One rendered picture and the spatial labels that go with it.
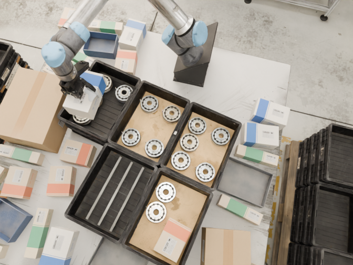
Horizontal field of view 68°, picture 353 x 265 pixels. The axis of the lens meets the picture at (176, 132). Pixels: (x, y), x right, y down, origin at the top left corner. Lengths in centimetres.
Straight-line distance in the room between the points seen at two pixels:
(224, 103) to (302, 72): 136
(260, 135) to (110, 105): 88
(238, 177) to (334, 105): 158
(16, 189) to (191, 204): 93
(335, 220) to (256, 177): 74
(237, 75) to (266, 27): 134
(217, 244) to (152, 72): 111
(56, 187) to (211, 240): 85
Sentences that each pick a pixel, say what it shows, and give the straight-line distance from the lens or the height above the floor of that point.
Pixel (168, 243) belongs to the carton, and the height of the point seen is 90.
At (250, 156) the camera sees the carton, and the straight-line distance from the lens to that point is 157.
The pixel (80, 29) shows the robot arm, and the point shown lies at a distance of 106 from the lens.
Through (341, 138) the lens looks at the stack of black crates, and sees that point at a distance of 219.
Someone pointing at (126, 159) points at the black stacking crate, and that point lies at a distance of 144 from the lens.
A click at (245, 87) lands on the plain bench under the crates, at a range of 180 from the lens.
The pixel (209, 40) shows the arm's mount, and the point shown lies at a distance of 160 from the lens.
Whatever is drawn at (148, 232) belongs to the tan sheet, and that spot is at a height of 83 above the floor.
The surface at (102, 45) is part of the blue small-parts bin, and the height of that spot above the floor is 70.
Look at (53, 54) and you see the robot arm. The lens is 100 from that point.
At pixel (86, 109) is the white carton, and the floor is 113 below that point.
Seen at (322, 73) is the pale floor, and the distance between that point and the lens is 302.
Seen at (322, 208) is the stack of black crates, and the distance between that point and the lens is 212.
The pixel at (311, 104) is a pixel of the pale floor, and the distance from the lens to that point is 279.
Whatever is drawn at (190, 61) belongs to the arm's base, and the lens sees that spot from 155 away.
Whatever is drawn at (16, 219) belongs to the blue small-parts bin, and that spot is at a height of 70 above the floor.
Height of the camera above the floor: 222
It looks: 71 degrees down
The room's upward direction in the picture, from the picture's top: 6 degrees clockwise
